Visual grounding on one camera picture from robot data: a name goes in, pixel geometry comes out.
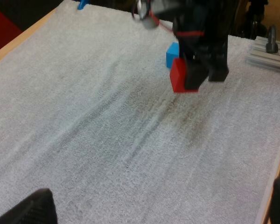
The blue clip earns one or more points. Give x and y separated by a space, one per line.
82 4

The red cube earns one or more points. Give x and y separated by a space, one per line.
178 77

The ribbed aluminium rail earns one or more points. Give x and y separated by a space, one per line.
268 59

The dark clamp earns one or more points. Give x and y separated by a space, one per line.
271 40

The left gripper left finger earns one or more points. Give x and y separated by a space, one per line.
30 210

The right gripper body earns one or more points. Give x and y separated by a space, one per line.
200 21

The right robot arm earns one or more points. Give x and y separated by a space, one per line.
253 18

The blue cube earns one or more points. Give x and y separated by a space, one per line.
172 54

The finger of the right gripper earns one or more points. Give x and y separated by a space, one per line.
195 74
219 63

